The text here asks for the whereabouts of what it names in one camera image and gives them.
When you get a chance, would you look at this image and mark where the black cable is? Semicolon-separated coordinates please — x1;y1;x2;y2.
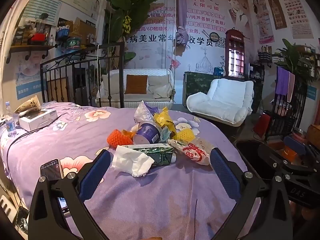
5;111;65;180

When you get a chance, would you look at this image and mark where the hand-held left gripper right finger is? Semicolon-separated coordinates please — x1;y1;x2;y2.
209;148;293;240

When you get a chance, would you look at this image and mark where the blue face mask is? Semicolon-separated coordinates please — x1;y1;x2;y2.
160;127;173;140

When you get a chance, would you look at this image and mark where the small shelf with bottles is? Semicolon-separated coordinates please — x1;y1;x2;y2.
257;45;278;68

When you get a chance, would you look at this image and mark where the large wall poster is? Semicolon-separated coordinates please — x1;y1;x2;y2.
125;0;253;80

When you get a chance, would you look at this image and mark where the white padded rocking chair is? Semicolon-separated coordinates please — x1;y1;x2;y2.
186;78;254;127

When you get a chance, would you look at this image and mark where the blue basket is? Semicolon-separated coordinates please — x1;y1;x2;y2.
55;26;70;42

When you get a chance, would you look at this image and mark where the black sign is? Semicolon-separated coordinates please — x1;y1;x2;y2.
57;17;73;30

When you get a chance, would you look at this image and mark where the green floral cabinet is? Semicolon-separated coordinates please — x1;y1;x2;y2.
183;71;263;105

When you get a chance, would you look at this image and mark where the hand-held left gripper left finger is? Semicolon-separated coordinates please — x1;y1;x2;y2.
28;149;112;240

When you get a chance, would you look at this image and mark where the black trash bin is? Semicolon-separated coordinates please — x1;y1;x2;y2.
234;139;278;180

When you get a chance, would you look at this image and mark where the white box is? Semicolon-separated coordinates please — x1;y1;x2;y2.
19;109;58;132

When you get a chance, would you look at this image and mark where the wooden wall shelf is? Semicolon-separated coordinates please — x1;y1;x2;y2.
6;45;55;64

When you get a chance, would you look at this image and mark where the blue wall sign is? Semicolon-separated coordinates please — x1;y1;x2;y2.
306;85;317;100

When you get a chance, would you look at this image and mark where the yellow wrapper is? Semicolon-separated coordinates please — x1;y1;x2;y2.
153;107;177;135

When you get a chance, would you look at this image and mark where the blue chart poster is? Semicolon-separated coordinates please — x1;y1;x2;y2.
24;0;62;27

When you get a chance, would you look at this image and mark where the orange bucket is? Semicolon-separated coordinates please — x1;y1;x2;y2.
282;148;297;162

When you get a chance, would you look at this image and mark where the red telephone booth cabinet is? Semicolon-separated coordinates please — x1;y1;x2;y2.
224;29;245;77

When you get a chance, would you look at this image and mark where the green round tin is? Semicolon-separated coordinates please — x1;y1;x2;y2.
66;38;81;50

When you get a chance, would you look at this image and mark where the black display box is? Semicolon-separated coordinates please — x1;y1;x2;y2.
248;64;265;82

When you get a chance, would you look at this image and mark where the purple white snack bag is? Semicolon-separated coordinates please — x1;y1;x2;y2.
134;100;158;124

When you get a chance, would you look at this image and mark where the black iron rack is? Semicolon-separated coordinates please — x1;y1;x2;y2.
265;80;308;140

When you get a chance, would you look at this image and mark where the purple paper cup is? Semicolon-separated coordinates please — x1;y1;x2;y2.
132;121;162;145

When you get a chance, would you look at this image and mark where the brown cushion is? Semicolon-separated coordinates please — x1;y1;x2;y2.
124;74;148;95

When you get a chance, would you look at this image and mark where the purple towel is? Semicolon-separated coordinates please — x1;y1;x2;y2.
276;66;290;96

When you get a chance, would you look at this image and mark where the banana plant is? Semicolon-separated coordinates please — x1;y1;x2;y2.
104;0;163;68

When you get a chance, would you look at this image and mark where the face wall poster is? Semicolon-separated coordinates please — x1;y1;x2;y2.
15;50;42;100

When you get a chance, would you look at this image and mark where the yellow foam net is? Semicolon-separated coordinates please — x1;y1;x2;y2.
173;127;196;143

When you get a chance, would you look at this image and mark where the metal basin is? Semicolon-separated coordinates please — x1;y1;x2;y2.
291;127;308;138

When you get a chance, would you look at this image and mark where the green drink carton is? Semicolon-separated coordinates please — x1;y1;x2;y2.
117;143;175;166

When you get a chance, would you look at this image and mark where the cardboard box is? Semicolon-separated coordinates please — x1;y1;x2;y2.
72;17;97;40

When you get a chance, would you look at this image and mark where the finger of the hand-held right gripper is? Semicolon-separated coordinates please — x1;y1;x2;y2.
257;142;304;180
283;135;320;162

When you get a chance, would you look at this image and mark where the purple folded umbrella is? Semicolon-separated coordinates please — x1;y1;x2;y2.
174;0;190;46

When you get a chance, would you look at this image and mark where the clear water bottle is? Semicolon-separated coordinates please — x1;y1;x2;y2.
4;102;17;137

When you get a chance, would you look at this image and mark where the eyebrow chart poster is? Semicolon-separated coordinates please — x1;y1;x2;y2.
274;0;314;39

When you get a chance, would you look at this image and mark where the white red-print plastic bag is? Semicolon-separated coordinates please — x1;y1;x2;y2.
167;137;215;166

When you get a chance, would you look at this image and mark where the red blender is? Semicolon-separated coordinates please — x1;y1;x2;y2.
29;20;50;45

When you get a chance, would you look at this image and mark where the white tissue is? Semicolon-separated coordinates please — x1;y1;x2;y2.
111;145;155;177

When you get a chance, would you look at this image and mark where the brown paper bag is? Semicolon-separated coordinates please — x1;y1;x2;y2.
14;95;42;114

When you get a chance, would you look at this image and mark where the pink basin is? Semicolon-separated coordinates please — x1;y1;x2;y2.
276;100;293;117

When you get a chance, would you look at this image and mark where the black iron headboard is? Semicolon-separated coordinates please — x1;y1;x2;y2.
40;42;125;108

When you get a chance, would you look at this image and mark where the blue bag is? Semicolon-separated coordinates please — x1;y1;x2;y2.
213;66;227;77

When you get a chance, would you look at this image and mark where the white wicker swing seat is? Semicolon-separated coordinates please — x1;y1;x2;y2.
96;69;175;108

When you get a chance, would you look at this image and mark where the smartphone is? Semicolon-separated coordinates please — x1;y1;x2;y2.
40;158;72;218

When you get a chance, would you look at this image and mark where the pink wall poster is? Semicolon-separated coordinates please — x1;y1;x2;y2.
252;0;275;44

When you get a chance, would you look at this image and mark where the beige cushion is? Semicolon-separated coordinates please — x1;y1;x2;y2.
148;75;173;99
102;74;125;98

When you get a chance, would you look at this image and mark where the purple floral blanket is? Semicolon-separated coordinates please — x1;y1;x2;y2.
0;101;260;240

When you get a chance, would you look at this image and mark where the orange foam net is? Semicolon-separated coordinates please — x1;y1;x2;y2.
107;129;134;147

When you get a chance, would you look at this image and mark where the red bag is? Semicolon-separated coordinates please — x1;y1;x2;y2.
253;110;272;138

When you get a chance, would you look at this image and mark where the yellow banana bunch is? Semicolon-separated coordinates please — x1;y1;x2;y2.
122;15;132;33

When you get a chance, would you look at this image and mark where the potted green plant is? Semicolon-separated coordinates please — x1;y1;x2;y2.
275;39;315;85

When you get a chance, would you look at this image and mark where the pink towel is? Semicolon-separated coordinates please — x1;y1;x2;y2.
287;71;296;102

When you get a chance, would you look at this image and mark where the brown wall poster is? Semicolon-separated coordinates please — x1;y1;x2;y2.
265;0;287;30

